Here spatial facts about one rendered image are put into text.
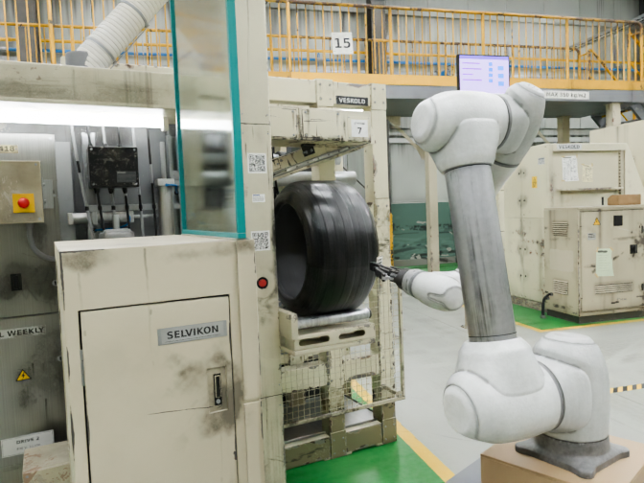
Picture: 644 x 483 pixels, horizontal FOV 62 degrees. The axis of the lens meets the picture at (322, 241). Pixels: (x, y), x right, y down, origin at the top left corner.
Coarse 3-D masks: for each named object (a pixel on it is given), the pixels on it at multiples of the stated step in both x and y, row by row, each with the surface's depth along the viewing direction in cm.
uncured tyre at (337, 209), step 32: (288, 192) 210; (320, 192) 203; (352, 192) 209; (288, 224) 241; (320, 224) 194; (352, 224) 198; (288, 256) 244; (320, 256) 193; (352, 256) 197; (288, 288) 236; (320, 288) 197; (352, 288) 202
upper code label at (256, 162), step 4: (248, 156) 197; (252, 156) 198; (256, 156) 199; (260, 156) 199; (264, 156) 200; (248, 160) 197; (252, 160) 198; (256, 160) 199; (260, 160) 199; (264, 160) 200; (248, 164) 197; (252, 164) 198; (256, 164) 199; (260, 164) 199; (264, 164) 200; (248, 168) 197; (252, 168) 198; (256, 168) 199; (260, 168) 199; (264, 168) 200; (248, 172) 197; (252, 172) 198; (256, 172) 199; (260, 172) 200; (264, 172) 200
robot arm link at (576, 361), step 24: (552, 336) 119; (576, 336) 119; (552, 360) 115; (576, 360) 113; (600, 360) 115; (576, 384) 112; (600, 384) 114; (576, 408) 111; (600, 408) 114; (552, 432) 117; (576, 432) 114; (600, 432) 114
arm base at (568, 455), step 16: (528, 448) 121; (544, 448) 119; (560, 448) 116; (576, 448) 114; (592, 448) 114; (608, 448) 116; (624, 448) 119; (560, 464) 115; (576, 464) 113; (592, 464) 112; (608, 464) 115
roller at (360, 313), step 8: (336, 312) 210; (344, 312) 211; (352, 312) 212; (360, 312) 213; (368, 312) 215; (304, 320) 202; (312, 320) 203; (320, 320) 205; (328, 320) 206; (336, 320) 208; (344, 320) 210; (352, 320) 212; (304, 328) 203
